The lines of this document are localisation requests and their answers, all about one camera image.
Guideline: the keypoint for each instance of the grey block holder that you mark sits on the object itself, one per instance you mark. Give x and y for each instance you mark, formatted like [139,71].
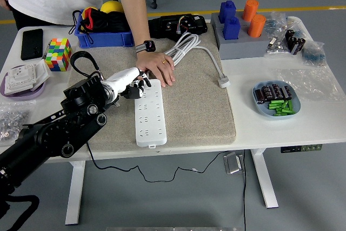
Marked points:
[243,47]

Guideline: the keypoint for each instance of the clear bag of metal nuts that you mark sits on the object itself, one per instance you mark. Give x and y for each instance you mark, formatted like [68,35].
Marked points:
[10,122]

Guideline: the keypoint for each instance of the black fabric pouch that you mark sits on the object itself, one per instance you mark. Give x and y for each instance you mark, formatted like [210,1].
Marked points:
[116,22]

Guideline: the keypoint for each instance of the empty clear plastic bag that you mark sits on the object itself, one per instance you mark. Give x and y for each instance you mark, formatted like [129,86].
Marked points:
[316,82]

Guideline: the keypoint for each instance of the multicolour puzzle cube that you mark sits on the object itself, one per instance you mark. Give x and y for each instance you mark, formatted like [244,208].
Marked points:
[58,53]

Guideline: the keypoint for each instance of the white socket cover panel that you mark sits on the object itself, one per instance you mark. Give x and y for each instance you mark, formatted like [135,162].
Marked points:
[42,71]

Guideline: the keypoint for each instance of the clear bag black capacitors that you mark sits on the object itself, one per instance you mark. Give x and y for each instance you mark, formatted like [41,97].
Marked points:
[295,42]

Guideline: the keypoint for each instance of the black capacitor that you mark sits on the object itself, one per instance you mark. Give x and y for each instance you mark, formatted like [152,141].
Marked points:
[260,96]
[289,93]
[283,92]
[267,92]
[275,91]

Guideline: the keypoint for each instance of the clear bag tan parts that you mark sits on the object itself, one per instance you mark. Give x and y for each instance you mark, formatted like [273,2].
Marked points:
[294,24]

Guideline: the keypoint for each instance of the clear bag silver parts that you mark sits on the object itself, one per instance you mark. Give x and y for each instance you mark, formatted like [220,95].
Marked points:
[277,48]

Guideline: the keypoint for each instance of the black smartphone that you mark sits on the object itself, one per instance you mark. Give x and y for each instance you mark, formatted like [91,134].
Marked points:
[32,44]

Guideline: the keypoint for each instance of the person's left forearm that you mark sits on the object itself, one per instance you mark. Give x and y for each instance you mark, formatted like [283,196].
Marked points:
[132,12]

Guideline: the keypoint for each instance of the light blue plate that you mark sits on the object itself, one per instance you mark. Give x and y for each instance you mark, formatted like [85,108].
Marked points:
[297,106]

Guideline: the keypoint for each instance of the black wristwatch grey band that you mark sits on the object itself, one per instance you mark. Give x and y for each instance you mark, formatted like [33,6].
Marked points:
[148,45]

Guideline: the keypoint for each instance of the silver foot pedal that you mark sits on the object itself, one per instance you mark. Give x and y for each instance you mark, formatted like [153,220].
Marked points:
[233,164]

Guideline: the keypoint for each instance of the purple plate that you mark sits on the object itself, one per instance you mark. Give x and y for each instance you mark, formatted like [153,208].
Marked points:
[24,95]

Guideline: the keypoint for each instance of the green cylinder cell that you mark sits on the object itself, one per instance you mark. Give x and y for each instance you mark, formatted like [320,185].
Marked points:
[284,104]
[274,105]
[290,105]
[283,114]
[279,110]

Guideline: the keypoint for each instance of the blue plastic bin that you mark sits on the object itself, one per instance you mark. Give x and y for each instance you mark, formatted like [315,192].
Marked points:
[108,40]

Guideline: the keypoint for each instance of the blue square block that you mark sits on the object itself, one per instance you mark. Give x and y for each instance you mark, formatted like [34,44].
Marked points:
[227,10]
[232,29]

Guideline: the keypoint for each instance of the white power strip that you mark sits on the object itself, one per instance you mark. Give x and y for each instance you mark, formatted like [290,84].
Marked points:
[151,122]

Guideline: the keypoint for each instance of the person's left hand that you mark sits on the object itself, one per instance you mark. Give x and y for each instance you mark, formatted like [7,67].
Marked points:
[154,64]

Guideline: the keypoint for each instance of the yellow ball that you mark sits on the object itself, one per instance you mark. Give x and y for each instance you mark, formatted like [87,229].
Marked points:
[110,7]

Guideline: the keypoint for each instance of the grey-brown mat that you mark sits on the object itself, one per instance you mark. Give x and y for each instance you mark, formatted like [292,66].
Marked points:
[194,112]

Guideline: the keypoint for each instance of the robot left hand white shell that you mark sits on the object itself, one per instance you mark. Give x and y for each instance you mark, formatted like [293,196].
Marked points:
[124,78]

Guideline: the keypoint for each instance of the black table control panel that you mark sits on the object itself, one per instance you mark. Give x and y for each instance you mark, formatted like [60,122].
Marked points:
[301,148]

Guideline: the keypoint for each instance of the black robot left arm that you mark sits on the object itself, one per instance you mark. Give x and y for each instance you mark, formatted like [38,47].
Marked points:
[54,133]

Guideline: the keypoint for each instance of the orange cylinder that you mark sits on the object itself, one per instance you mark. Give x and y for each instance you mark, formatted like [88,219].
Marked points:
[256,25]
[250,9]

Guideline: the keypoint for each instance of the white table leg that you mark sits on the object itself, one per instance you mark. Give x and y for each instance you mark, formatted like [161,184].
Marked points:
[75,187]
[263,177]

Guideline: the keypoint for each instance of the clear bag blue resistors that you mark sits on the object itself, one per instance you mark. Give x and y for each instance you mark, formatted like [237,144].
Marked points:
[315,53]

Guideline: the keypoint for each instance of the black plug adapter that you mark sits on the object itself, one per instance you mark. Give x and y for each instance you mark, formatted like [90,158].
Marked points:
[133,93]

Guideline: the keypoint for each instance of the clear bag small blue parts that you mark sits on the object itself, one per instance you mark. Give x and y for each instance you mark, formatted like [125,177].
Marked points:
[274,24]

